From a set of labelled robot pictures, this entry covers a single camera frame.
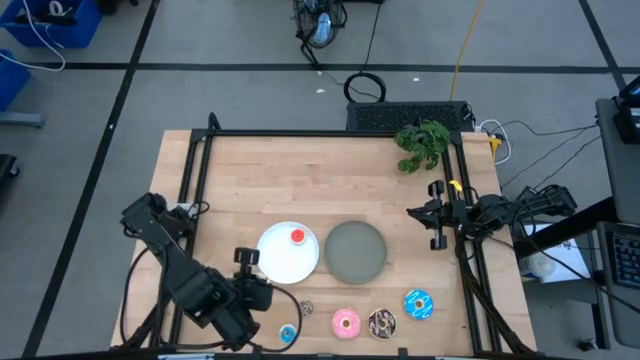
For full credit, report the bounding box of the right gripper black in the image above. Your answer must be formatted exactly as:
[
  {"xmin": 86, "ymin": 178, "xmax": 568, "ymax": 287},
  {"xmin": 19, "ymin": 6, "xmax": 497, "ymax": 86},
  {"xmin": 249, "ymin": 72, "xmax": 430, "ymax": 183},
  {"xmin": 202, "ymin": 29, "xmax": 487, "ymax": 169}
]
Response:
[{"xmin": 406, "ymin": 180, "xmax": 470, "ymax": 251}]

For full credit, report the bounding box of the large chocolate donut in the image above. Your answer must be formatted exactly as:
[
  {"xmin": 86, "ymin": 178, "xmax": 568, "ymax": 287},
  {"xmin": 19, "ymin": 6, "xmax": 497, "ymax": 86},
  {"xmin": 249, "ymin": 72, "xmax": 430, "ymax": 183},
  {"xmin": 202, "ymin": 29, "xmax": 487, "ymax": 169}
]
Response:
[{"xmin": 367, "ymin": 308, "xmax": 399, "ymax": 341}]

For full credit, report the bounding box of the white round plate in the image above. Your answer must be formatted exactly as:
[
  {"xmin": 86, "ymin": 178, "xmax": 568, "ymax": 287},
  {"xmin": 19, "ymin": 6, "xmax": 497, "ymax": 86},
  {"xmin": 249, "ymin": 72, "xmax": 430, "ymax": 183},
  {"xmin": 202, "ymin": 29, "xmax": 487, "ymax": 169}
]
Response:
[{"xmin": 256, "ymin": 221, "xmax": 321, "ymax": 286}]

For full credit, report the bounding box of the green potted plant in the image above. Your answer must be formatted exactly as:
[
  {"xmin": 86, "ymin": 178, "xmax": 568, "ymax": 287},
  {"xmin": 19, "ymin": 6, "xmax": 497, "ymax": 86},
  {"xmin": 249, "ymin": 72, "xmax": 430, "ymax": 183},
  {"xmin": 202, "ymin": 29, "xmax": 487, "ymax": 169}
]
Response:
[{"xmin": 393, "ymin": 118, "xmax": 452, "ymax": 175}]

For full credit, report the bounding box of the grey-green bowl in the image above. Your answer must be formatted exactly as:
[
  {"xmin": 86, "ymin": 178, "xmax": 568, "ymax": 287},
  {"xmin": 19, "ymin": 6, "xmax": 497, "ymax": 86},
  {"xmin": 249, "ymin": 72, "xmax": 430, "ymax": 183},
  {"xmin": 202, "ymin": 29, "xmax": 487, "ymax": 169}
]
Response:
[{"xmin": 324, "ymin": 220, "xmax": 388, "ymax": 286}]

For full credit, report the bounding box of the large pink donut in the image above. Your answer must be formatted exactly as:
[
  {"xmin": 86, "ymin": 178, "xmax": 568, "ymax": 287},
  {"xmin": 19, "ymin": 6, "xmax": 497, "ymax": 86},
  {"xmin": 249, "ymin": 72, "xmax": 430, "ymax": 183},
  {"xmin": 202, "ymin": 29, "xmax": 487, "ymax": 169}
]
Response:
[{"xmin": 330, "ymin": 307, "xmax": 362, "ymax": 341}]

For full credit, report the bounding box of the large blue donut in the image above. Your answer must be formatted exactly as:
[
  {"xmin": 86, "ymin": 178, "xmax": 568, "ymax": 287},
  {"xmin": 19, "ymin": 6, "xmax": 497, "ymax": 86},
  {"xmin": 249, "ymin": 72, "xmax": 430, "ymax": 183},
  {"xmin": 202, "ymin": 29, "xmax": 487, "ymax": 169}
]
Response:
[{"xmin": 403, "ymin": 288, "xmax": 435, "ymax": 321}]

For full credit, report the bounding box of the black computer case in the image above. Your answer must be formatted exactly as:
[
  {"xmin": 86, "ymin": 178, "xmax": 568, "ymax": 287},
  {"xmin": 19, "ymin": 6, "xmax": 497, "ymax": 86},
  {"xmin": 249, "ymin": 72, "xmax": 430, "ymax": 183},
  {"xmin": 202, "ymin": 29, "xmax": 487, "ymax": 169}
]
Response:
[{"xmin": 345, "ymin": 100, "xmax": 475, "ymax": 134}]

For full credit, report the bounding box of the white tape roll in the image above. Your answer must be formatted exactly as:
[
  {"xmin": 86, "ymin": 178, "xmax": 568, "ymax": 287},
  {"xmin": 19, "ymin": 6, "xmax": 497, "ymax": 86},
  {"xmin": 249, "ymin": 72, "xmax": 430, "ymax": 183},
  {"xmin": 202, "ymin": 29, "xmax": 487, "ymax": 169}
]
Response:
[{"xmin": 524, "ymin": 251, "xmax": 557, "ymax": 279}]

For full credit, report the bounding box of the white paper sheet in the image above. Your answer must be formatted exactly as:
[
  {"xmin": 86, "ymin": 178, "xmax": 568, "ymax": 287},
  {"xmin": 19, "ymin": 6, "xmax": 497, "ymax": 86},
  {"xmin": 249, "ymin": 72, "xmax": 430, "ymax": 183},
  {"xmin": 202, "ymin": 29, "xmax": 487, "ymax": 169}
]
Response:
[{"xmin": 519, "ymin": 222, "xmax": 592, "ymax": 285}]

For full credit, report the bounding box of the grey desk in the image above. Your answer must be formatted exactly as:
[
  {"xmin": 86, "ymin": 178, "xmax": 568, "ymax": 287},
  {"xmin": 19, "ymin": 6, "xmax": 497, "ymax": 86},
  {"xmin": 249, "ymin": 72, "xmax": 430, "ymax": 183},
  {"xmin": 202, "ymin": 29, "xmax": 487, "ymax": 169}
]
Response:
[{"xmin": 594, "ymin": 97, "xmax": 640, "ymax": 226}]

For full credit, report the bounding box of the black keyboard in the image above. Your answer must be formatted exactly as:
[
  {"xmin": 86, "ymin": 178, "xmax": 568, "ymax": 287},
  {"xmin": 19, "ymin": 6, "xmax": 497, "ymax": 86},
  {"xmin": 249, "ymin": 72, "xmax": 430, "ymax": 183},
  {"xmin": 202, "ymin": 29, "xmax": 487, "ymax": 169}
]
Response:
[{"xmin": 611, "ymin": 231, "xmax": 640, "ymax": 290}]

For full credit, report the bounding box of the black floor fan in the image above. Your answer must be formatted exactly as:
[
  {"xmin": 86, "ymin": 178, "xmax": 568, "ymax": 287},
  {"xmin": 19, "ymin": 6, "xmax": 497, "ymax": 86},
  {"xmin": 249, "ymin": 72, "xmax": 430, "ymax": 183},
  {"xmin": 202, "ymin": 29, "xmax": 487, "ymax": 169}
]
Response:
[{"xmin": 291, "ymin": 0, "xmax": 350, "ymax": 71}]

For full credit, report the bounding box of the dark laptop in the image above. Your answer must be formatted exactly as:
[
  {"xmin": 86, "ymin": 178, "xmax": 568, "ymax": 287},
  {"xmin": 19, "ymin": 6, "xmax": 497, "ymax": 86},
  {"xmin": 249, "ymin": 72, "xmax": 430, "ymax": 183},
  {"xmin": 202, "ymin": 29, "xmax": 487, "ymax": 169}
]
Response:
[{"xmin": 613, "ymin": 74, "xmax": 640, "ymax": 145}]

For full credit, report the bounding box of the blue plastic bin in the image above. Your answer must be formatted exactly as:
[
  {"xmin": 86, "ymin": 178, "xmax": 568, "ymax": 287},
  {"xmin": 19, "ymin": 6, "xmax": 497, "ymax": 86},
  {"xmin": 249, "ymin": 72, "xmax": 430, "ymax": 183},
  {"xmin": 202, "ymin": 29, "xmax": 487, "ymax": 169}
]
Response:
[
  {"xmin": 0, "ymin": 0, "xmax": 104, "ymax": 50},
  {"xmin": 0, "ymin": 48, "xmax": 32, "ymax": 112}
]

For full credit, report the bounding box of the black aluminium table frame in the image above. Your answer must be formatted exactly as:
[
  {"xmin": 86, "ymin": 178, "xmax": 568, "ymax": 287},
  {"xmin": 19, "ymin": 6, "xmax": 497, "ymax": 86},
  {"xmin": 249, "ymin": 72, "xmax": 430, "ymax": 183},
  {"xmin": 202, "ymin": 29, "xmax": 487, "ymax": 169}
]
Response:
[{"xmin": 114, "ymin": 112, "xmax": 539, "ymax": 359}]

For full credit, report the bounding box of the black coiled cable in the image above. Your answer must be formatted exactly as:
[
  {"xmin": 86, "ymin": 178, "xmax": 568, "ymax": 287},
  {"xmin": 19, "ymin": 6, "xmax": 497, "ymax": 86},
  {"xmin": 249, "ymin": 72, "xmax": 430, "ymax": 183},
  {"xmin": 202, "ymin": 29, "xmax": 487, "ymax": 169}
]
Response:
[{"xmin": 342, "ymin": 71, "xmax": 388, "ymax": 105}]

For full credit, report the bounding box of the yellow hanging cable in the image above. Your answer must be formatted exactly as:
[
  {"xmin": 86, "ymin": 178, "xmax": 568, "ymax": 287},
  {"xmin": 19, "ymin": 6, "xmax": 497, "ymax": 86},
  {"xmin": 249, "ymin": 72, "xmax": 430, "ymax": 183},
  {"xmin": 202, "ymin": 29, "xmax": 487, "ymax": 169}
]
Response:
[{"xmin": 448, "ymin": 0, "xmax": 485, "ymax": 102}]

